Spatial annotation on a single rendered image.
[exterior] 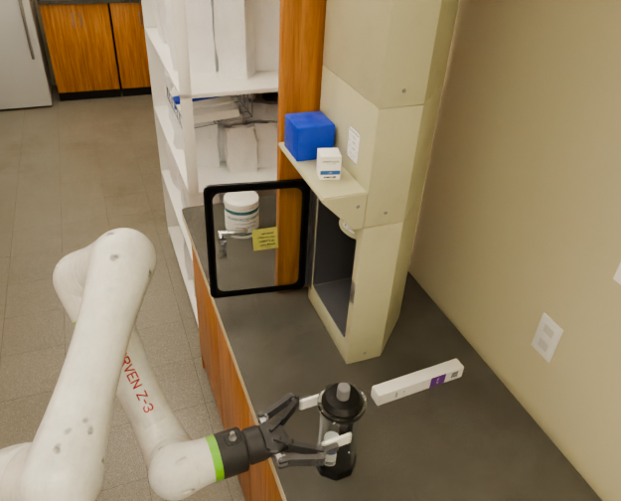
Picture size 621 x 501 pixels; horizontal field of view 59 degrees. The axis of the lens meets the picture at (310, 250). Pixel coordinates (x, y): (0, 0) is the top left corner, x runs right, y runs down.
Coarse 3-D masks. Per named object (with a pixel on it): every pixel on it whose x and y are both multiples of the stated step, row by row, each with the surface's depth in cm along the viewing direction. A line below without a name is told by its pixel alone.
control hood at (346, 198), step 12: (288, 156) 142; (300, 168) 136; (312, 168) 136; (312, 180) 131; (324, 180) 132; (336, 180) 132; (348, 180) 132; (324, 192) 127; (336, 192) 127; (348, 192) 127; (360, 192) 128; (324, 204) 125; (336, 204) 126; (348, 204) 128; (360, 204) 129; (348, 216) 130; (360, 216) 131; (360, 228) 133
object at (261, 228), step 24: (240, 192) 155; (264, 192) 156; (288, 192) 158; (216, 216) 157; (240, 216) 159; (264, 216) 161; (288, 216) 163; (216, 240) 162; (240, 240) 164; (264, 240) 166; (288, 240) 168; (240, 264) 169; (264, 264) 171; (288, 264) 173; (240, 288) 174
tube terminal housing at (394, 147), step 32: (352, 96) 127; (384, 128) 120; (416, 128) 123; (384, 160) 124; (416, 160) 130; (384, 192) 129; (416, 192) 143; (384, 224) 135; (384, 256) 141; (384, 288) 148; (352, 320) 151; (384, 320) 155; (352, 352) 158
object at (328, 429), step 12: (324, 408) 119; (324, 420) 121; (348, 420) 117; (360, 420) 123; (324, 432) 123; (336, 432) 121; (348, 444) 123; (336, 456) 125; (348, 456) 126; (336, 468) 128
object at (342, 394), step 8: (336, 384) 123; (344, 384) 119; (328, 392) 121; (336, 392) 121; (344, 392) 118; (352, 392) 121; (328, 400) 119; (336, 400) 119; (344, 400) 119; (352, 400) 120; (360, 400) 120; (328, 408) 118; (336, 408) 118; (344, 408) 118; (352, 408) 118; (360, 408) 119; (336, 416) 117; (344, 416) 117; (352, 416) 118
